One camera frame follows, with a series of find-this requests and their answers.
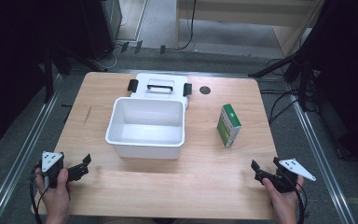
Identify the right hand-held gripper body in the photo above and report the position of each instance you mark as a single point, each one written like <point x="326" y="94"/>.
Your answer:
<point x="287" y="181"/>

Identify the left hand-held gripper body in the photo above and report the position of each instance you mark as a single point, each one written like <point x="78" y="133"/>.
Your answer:
<point x="51" y="162"/>

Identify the green and white carton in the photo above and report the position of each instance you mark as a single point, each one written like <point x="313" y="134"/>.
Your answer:
<point x="228" y="127"/>

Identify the white plastic box with lid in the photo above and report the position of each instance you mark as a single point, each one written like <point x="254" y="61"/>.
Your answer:
<point x="149" y="124"/>

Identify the person's right hand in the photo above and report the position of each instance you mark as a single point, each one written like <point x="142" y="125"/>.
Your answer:
<point x="284" y="202"/>

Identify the person's left hand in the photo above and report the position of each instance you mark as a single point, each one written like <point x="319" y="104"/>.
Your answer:
<point x="56" y="200"/>

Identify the black metal stand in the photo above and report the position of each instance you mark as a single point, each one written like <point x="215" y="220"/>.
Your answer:
<point x="48" y="74"/>

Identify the black tripod stand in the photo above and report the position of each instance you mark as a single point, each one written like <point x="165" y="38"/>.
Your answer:
<point x="304" y="81"/>

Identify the black round table grommet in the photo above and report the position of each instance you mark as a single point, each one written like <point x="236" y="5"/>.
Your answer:
<point x="205" y="90"/>

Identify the dark curtain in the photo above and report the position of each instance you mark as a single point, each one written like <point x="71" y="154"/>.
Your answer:
<point x="12" y="62"/>
<point x="351" y="77"/>

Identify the black floor clip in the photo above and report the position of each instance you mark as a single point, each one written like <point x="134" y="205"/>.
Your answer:
<point x="138" y="47"/>
<point x="124" y="47"/>
<point x="162" y="49"/>

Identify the dark cabinet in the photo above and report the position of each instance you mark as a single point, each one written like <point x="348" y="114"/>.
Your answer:
<point x="101" y="25"/>

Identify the light wooden furniture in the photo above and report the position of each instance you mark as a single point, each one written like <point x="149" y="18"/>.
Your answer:
<point x="245" y="14"/>

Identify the metal floor rail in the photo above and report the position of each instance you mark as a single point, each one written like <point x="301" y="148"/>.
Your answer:
<point x="18" y="161"/>
<point x="320" y="149"/>

